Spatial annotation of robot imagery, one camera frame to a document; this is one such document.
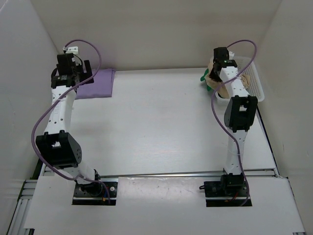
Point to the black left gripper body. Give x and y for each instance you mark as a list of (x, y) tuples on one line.
[(78, 71)]

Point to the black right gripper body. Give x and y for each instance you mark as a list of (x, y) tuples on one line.
[(213, 75)]

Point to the purple t-shirt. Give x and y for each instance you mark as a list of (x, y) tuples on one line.
[(102, 86)]

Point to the beige t-shirt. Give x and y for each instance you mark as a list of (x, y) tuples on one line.
[(245, 79)]

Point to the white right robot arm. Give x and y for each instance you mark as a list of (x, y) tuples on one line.
[(238, 118)]

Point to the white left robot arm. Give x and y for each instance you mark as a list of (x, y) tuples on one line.
[(56, 145)]

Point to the green t-shirt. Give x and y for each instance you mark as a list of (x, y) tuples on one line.
[(202, 79)]

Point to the white plastic basket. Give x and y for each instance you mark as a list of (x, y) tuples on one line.
[(255, 86)]

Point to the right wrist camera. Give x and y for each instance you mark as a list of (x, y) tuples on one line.
[(222, 52)]

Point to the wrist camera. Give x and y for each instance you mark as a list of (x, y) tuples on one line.
[(71, 50), (222, 52)]

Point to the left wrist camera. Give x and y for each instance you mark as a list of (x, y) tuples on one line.
[(71, 50)]

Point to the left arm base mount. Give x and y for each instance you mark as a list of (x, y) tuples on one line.
[(94, 194)]

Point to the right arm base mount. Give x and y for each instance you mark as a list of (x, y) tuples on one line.
[(225, 194)]

